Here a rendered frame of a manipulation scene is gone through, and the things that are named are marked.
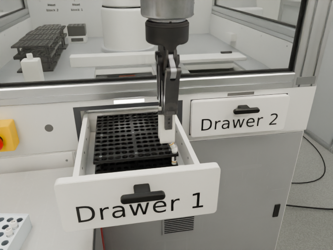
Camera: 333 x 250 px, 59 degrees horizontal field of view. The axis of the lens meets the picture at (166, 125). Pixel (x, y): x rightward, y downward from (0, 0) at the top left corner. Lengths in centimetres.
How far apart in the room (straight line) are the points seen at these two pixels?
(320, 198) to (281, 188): 100
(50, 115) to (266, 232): 89
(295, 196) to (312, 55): 128
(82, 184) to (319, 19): 72
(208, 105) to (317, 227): 124
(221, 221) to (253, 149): 31
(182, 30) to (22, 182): 57
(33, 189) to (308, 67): 81
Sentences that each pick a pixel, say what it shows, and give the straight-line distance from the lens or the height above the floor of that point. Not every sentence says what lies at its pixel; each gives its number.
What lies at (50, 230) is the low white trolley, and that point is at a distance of 69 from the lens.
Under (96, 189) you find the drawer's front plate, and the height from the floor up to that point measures 91.
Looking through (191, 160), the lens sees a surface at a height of 88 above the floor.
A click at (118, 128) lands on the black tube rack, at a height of 90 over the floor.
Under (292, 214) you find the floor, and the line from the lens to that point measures 192.
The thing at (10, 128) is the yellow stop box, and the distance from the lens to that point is 81.
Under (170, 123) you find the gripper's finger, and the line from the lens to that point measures 56.
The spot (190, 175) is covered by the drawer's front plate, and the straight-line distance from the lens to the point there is 53.
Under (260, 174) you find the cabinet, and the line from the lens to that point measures 104.
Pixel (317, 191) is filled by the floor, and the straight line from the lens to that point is 216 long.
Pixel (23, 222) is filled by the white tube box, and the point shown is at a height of 80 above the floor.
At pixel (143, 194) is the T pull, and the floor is 91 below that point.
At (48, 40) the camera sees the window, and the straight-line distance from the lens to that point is 77.
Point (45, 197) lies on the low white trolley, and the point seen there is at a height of 76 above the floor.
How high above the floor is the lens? 123
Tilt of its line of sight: 27 degrees down
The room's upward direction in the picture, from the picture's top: straight up
